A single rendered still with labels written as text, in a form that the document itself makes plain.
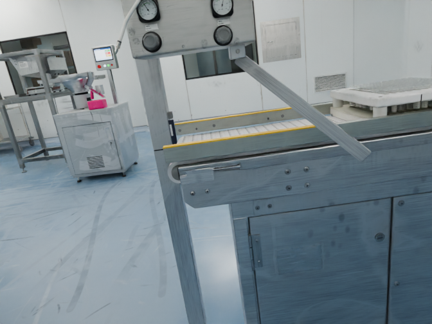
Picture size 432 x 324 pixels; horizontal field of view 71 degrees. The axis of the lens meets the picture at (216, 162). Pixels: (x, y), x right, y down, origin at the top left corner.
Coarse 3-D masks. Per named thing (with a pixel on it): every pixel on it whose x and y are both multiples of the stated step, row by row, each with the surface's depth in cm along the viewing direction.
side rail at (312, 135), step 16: (416, 112) 62; (352, 128) 62; (368, 128) 62; (384, 128) 62; (400, 128) 62; (208, 144) 61; (224, 144) 62; (240, 144) 62; (256, 144) 62; (272, 144) 62; (288, 144) 62; (176, 160) 62
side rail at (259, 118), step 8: (320, 104) 87; (328, 104) 87; (344, 104) 88; (264, 112) 87; (272, 112) 87; (280, 112) 88; (288, 112) 88; (296, 112) 88; (328, 112) 88; (208, 120) 87; (216, 120) 87; (224, 120) 87; (232, 120) 88; (240, 120) 88; (248, 120) 88; (256, 120) 88; (264, 120) 88; (272, 120) 88; (280, 120) 88; (176, 128) 88; (184, 128) 88; (192, 128) 88; (200, 128) 88; (208, 128) 88; (216, 128) 88; (224, 128) 88
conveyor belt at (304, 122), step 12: (300, 120) 87; (336, 120) 81; (216, 132) 87; (228, 132) 84; (240, 132) 82; (252, 132) 80; (384, 132) 64; (396, 132) 64; (312, 144) 64; (324, 144) 64; (216, 156) 64; (228, 156) 64; (168, 168) 64
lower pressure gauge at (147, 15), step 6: (144, 0) 49; (150, 0) 50; (156, 0) 50; (138, 6) 50; (144, 6) 50; (150, 6) 50; (156, 6) 50; (138, 12) 50; (144, 12) 50; (150, 12) 50; (156, 12) 50; (144, 18) 50; (150, 18) 50; (156, 18) 51
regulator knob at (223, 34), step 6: (222, 24) 52; (216, 30) 52; (222, 30) 50; (228, 30) 50; (216, 36) 51; (222, 36) 50; (228, 36) 50; (216, 42) 53; (222, 42) 51; (228, 42) 53
